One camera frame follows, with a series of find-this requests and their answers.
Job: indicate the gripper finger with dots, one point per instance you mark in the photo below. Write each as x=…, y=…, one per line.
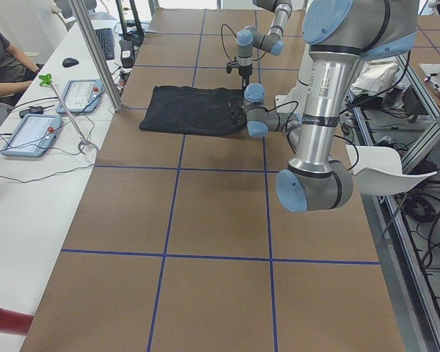
x=244, y=83

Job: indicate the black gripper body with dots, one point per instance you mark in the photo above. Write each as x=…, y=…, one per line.
x=245, y=71

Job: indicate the black printed t-shirt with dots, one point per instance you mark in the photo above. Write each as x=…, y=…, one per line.
x=192, y=111

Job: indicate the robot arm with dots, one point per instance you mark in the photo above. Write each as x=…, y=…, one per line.
x=271, y=42
x=338, y=33

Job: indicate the black keyboard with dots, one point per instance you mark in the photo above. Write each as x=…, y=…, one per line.
x=105, y=39

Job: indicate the white plastic chair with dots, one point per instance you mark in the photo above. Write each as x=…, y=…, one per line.
x=378, y=171

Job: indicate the far blue teach pendant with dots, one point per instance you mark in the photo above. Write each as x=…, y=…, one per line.
x=83, y=95

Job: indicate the blue teach pendant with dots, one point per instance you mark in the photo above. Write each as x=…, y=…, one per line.
x=83, y=95
x=33, y=137

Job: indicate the black computer mouse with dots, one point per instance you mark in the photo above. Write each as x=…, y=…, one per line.
x=69, y=62

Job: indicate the near blue teach pendant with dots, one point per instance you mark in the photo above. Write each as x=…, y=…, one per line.
x=33, y=137

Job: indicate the seated person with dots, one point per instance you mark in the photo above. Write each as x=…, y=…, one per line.
x=17, y=72

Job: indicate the red cylinder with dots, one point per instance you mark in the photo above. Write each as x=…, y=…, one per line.
x=12, y=322

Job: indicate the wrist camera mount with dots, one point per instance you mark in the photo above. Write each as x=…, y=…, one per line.
x=235, y=114
x=231, y=65

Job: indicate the aluminium frame post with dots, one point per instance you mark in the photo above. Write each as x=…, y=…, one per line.
x=96, y=53

